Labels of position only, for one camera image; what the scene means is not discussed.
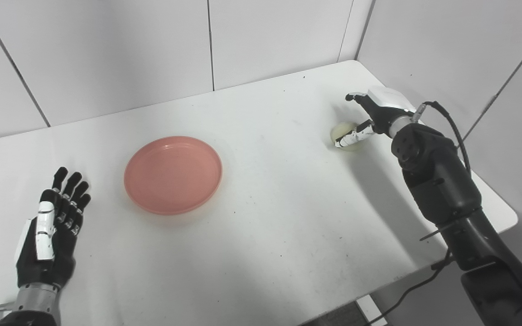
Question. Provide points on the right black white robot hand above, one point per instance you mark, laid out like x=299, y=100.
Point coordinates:
x=376, y=115

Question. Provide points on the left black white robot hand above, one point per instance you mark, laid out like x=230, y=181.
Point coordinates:
x=52, y=231

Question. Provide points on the white steamed bun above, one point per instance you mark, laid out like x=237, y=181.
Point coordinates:
x=345, y=131

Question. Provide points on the pink round plate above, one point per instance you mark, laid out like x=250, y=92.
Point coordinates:
x=173, y=174

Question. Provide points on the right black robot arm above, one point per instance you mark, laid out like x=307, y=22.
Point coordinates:
x=460, y=208

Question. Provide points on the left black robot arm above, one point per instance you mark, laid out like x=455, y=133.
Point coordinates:
x=21, y=308

